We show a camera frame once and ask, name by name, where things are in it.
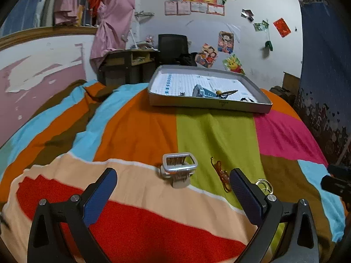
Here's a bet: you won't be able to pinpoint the beige hair claw clip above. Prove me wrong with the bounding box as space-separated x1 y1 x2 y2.
160 152 198 189

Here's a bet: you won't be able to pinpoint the blue patterned hanging curtain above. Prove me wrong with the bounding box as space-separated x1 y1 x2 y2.
295 0 350 166

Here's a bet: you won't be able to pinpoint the brown bag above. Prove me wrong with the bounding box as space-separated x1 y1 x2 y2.
269 85 296 106

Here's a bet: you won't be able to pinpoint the colourful striped bed blanket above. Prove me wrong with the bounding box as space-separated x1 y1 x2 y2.
1 80 345 262

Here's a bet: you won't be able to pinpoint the orange bead hairpin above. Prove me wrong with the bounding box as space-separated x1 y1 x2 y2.
216 90 238 99

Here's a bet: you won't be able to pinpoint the green hanging ornament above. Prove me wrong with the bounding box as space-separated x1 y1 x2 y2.
265 29 273 52

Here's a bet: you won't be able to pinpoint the Winnie the Pooh poster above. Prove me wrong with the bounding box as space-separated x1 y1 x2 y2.
223 54 245 75

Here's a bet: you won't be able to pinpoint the grey cardboard tray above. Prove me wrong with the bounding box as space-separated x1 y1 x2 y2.
148 65 272 113

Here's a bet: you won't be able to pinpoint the red paper square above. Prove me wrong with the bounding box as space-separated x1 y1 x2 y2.
273 18 291 37

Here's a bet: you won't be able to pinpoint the cartoon family poster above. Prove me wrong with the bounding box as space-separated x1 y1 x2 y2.
195 43 218 68

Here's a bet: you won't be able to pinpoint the anime boy poster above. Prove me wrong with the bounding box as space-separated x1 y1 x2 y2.
218 31 234 54

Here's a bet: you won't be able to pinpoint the wooden desk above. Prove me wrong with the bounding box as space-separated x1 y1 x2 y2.
97 49 160 85

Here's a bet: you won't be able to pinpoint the black white photos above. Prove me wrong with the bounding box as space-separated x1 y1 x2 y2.
241 9 254 23

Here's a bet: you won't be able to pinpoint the white desk lamp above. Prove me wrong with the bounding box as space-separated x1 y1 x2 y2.
121 28 141 49

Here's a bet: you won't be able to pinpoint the black office chair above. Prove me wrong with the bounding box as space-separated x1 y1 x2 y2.
158 34 197 67

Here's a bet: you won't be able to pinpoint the pink curtain left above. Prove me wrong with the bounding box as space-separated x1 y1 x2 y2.
54 0 78 25

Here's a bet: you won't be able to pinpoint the pink curtain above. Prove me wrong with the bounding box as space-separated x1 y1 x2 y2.
54 0 78 25
90 0 135 71

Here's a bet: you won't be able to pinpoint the pink curtain right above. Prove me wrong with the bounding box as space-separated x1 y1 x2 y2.
90 0 135 71

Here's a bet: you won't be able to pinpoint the silver ring bracelet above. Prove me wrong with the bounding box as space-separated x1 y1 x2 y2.
255 178 274 197

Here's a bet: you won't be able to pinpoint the green photo on wall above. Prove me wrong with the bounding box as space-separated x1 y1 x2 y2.
253 20 269 32

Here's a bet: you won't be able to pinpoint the metal wall shelf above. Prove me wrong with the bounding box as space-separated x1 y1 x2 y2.
134 11 155 23

